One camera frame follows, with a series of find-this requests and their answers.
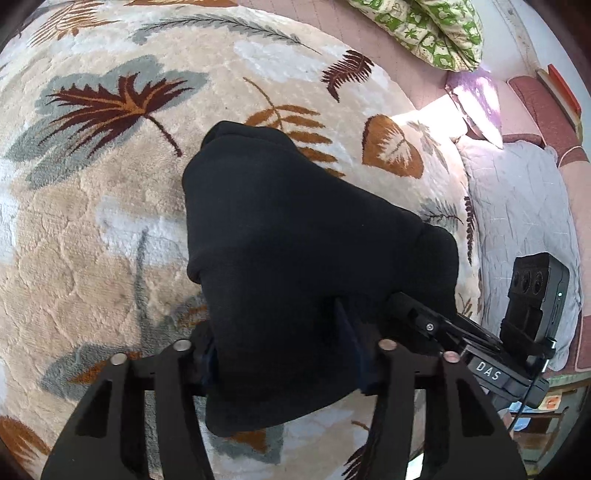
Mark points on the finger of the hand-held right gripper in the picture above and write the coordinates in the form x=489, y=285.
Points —
x=429, y=325

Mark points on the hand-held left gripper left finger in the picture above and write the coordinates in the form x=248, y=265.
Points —
x=180, y=369

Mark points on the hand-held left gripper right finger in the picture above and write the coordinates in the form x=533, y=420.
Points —
x=364, y=369

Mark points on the black pants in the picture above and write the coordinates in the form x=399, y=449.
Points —
x=300, y=254

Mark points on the wooden side table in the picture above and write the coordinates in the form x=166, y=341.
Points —
x=545, y=424

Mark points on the leaf print fleece blanket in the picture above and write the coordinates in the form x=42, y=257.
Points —
x=92, y=207

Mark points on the purple pillow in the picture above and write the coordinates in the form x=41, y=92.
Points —
x=480, y=101

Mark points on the red book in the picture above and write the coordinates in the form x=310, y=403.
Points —
x=561, y=87

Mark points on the green patterned pillow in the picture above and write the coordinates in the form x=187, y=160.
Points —
x=429, y=32

